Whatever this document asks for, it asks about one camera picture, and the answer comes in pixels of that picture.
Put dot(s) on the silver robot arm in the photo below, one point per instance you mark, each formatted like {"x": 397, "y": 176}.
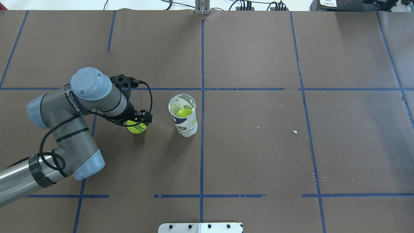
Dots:
{"x": 68, "y": 148}

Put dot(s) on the clear tennis ball can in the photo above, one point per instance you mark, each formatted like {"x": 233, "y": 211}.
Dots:
{"x": 185, "y": 126}

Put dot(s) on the tennis ball inside can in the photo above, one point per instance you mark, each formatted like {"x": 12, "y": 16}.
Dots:
{"x": 184, "y": 113}

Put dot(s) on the yellow tennis ball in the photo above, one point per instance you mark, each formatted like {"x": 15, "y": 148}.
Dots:
{"x": 138, "y": 128}

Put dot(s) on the black computer box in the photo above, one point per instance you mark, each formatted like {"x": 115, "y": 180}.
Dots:
{"x": 352, "y": 5}

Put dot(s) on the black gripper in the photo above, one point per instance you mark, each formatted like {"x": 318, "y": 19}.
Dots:
{"x": 131, "y": 110}

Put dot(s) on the aluminium frame post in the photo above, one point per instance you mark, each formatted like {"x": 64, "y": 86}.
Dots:
{"x": 202, "y": 7}

